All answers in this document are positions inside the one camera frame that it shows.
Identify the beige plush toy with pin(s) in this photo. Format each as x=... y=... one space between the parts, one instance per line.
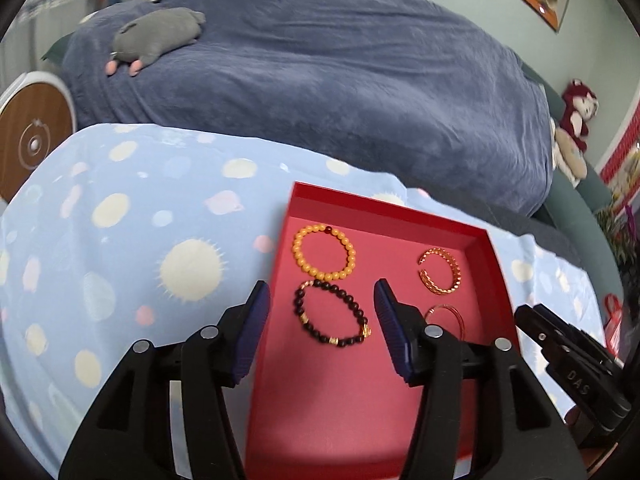
x=566 y=156

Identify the grey plush toy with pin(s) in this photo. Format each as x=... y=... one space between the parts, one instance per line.
x=141 y=42

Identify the green sofa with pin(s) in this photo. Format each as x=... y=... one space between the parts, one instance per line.
x=573 y=212

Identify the red cardboard box tray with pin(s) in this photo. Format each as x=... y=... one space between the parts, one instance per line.
x=322 y=412

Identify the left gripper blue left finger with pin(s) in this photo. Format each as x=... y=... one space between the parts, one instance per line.
x=247 y=323

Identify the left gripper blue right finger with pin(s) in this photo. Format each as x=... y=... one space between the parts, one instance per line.
x=398 y=323

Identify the red monkey plush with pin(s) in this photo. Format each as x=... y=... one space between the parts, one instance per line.
x=581 y=105

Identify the gold chain cuff bangle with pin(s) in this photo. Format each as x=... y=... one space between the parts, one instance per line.
x=439 y=271

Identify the light blue patterned cloth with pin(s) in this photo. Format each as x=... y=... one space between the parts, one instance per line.
x=140 y=231

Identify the round wooden white device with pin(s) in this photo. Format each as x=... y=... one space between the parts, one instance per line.
x=37 y=115

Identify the dark blue blanket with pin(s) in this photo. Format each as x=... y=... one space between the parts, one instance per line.
x=401 y=86

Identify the thin gold bangle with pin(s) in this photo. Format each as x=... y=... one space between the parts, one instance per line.
x=437 y=313

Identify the red gift bag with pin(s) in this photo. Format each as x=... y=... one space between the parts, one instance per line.
x=613 y=325

